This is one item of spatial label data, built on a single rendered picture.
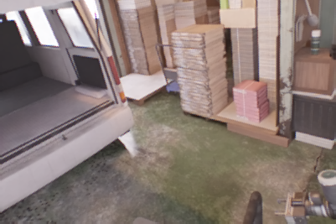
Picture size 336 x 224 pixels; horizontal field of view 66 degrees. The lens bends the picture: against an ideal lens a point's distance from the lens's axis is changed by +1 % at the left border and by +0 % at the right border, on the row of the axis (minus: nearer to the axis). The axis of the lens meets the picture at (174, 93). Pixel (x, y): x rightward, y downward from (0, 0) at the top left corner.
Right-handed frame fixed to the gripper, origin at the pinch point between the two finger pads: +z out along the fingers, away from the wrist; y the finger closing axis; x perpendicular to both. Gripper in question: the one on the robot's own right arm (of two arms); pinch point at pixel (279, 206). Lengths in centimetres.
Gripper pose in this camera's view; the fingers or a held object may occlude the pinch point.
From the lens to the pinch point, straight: 135.4
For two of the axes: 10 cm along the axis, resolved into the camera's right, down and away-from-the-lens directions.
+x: 4.5, 8.7, 2.2
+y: -4.5, 4.3, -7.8
